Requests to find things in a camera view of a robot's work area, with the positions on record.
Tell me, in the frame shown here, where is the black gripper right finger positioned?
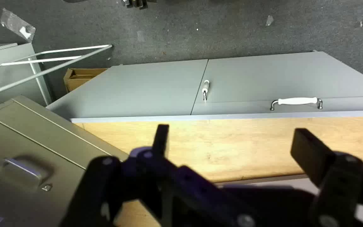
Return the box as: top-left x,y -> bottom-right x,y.
290,128 -> 335,186

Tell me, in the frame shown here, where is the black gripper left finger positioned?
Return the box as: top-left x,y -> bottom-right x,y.
152,123 -> 169,157

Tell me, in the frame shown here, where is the grey cabinet with wooden top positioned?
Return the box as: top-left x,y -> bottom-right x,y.
49,59 -> 363,181

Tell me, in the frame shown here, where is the olive metal filing cabinet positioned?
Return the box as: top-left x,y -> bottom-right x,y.
0,97 -> 126,227

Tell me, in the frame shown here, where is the silver tape piece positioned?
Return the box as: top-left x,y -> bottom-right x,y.
0,9 -> 35,41

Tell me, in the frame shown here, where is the white drawer handle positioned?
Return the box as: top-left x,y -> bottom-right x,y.
270,97 -> 323,111

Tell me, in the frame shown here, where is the small metal cabinet handle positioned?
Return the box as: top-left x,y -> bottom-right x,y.
202,79 -> 210,102

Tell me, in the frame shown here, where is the white wire rack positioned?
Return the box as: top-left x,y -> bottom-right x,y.
0,44 -> 113,93

